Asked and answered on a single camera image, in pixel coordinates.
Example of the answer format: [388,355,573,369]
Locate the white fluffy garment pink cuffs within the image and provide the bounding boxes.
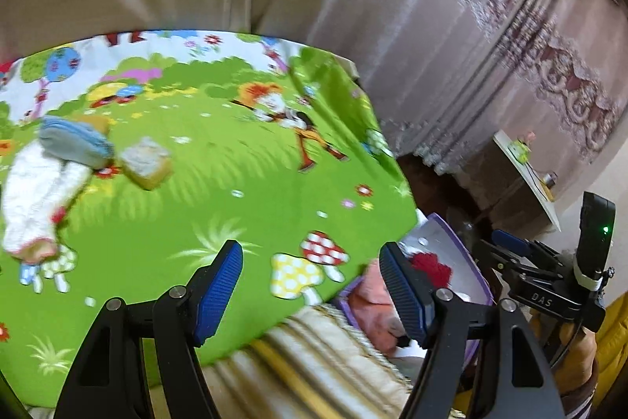
[2,144,91,265]

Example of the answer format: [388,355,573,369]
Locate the beige striped blanket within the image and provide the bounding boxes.
[147,304,472,419]

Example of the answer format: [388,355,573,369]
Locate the red knitted item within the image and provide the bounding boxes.
[409,252,453,288]

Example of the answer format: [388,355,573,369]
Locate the pink cloth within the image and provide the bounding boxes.
[346,264,409,346]

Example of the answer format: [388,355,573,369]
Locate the green cartoon printed mat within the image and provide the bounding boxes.
[0,29,427,390]

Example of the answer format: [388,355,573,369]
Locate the yellow grey folded cloth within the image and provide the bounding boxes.
[119,135,173,191]

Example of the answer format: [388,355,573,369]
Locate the yellow jacket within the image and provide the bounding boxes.
[591,296,628,393]

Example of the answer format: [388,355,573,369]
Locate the white shelf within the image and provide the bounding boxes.
[493,129,562,233]

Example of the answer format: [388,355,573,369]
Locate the person's right hand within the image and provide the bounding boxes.
[552,328,599,405]

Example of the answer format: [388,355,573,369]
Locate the white box with purple rim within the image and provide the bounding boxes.
[336,213,494,357]

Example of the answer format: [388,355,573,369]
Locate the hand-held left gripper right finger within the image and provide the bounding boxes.
[379,242,565,419]

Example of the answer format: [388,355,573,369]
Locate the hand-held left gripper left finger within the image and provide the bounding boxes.
[54,240,245,419]

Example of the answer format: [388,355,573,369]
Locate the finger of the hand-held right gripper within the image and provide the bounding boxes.
[491,230,565,265]
[476,240,531,287]

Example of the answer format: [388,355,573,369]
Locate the blue grey sock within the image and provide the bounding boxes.
[38,115,115,169]

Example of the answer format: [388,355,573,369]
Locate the small green figurine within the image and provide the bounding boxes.
[508,138,531,163]

